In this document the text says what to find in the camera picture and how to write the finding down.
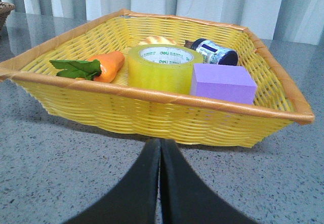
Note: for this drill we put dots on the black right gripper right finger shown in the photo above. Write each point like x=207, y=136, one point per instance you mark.
x=185, y=198

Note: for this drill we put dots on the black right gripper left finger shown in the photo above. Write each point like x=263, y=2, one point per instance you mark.
x=133, y=199

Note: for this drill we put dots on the yellow tape roll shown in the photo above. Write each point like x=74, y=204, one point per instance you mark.
x=162, y=67

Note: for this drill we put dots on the yellow woven basket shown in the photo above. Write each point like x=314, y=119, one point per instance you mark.
x=116, y=107

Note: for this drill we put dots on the purple foam block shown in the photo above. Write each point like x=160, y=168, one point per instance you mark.
x=223, y=82

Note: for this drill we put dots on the orange toy carrot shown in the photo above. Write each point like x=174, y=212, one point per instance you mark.
x=101, y=67

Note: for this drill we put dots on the dark blue labelled bottle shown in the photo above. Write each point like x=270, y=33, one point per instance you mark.
x=213, y=53

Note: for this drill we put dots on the toy croissant bread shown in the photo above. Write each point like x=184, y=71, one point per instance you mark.
x=157, y=39

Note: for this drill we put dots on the brown wicker basket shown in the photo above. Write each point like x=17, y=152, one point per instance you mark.
x=5, y=10

